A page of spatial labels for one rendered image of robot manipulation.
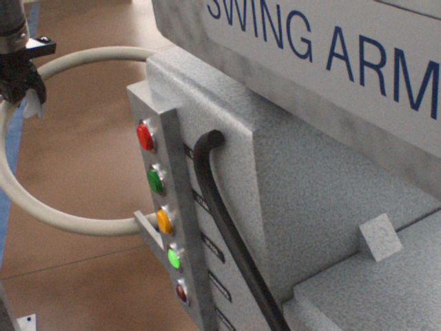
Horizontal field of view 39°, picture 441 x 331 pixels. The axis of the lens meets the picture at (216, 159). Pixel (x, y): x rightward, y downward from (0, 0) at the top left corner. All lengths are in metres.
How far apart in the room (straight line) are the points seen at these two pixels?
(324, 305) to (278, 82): 0.21
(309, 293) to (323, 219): 0.06
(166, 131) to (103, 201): 2.73
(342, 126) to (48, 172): 3.38
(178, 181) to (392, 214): 0.20
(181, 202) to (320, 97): 0.29
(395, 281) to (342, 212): 0.07
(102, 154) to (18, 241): 0.79
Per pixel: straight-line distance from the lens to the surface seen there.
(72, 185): 3.49
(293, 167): 0.48
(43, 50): 1.34
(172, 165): 0.58
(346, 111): 0.33
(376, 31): 0.30
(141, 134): 0.60
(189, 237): 0.63
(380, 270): 0.55
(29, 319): 2.73
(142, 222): 1.09
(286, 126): 0.46
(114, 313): 2.63
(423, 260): 0.56
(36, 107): 1.38
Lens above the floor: 1.78
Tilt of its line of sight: 31 degrees down
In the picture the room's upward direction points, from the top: 9 degrees counter-clockwise
